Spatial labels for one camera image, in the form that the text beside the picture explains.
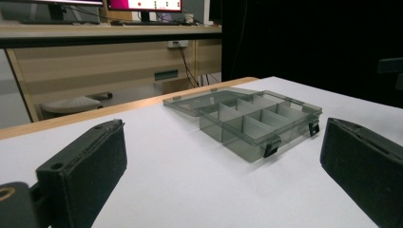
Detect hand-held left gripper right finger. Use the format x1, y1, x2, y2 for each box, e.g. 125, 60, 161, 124
319, 117, 403, 228

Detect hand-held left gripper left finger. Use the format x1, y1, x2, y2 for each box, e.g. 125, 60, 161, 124
35, 119, 128, 228

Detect transparent grey compartment box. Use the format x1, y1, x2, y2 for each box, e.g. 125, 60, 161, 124
163, 88, 323, 163

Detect light wooden office desk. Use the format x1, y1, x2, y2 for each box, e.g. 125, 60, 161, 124
0, 23, 222, 123

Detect white table cover sheet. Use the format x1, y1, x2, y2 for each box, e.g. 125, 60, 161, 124
0, 75, 403, 228

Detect black curtain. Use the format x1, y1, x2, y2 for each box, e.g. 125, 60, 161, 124
221, 0, 403, 108

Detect black keyboard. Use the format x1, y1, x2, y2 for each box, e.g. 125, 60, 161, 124
122, 20, 182, 27

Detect dark computer monitor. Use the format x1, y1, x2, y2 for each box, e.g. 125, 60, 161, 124
0, 0, 105, 25

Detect monitor with pink screen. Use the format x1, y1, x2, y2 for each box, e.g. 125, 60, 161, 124
106, 0, 183, 23

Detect black cables under desk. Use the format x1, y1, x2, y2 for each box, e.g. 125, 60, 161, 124
173, 42, 220, 88

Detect white wall power outlet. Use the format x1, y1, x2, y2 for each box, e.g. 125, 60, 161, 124
166, 40, 189, 49

